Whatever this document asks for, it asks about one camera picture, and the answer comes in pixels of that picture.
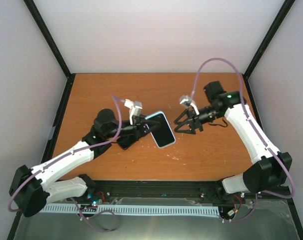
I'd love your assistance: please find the light blue phone case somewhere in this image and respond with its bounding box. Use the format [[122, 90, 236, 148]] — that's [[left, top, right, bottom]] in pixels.
[[144, 110, 177, 149]]

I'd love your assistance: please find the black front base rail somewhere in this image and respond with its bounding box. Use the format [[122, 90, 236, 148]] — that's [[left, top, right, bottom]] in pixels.
[[26, 179, 292, 203]]

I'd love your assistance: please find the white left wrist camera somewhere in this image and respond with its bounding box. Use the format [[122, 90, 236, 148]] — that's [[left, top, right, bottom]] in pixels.
[[124, 99, 143, 125]]

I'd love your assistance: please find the black frame post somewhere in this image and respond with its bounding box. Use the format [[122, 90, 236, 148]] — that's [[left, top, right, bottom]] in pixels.
[[23, 0, 73, 76], [243, 0, 296, 77]]

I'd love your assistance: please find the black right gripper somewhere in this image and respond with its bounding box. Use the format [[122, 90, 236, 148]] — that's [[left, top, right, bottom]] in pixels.
[[174, 105, 222, 135]]

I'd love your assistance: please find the metal front plate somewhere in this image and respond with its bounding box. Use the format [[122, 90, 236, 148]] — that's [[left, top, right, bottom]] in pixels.
[[12, 194, 303, 240]]

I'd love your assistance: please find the black left table rail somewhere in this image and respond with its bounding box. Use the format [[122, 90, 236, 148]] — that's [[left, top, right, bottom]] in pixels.
[[40, 73, 76, 164]]

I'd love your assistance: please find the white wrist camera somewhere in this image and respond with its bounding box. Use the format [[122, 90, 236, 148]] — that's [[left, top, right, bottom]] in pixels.
[[124, 99, 143, 125], [179, 95, 200, 115]]

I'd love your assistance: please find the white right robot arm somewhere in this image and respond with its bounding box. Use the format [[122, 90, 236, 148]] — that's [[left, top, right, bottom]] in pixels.
[[174, 81, 292, 198]]

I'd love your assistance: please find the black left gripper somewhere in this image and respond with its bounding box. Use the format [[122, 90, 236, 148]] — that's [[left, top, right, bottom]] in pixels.
[[106, 114, 161, 141]]

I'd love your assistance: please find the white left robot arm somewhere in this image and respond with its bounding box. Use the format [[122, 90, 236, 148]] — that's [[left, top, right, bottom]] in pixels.
[[9, 108, 161, 217]]

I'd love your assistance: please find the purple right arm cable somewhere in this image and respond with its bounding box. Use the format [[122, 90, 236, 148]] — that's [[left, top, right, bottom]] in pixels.
[[191, 57, 297, 224]]

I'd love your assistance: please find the light blue slotted cable duct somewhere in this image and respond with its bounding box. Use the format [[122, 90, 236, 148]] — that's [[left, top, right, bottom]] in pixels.
[[40, 203, 220, 218]]

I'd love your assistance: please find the black left frame post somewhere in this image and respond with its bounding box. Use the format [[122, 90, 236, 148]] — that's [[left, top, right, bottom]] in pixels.
[[23, 0, 73, 76]]

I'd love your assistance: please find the black right frame post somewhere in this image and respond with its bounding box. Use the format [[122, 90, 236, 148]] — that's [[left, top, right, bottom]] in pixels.
[[243, 0, 296, 77]]

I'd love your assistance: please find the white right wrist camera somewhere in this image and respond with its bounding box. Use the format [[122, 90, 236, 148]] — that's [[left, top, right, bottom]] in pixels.
[[179, 95, 200, 115]]

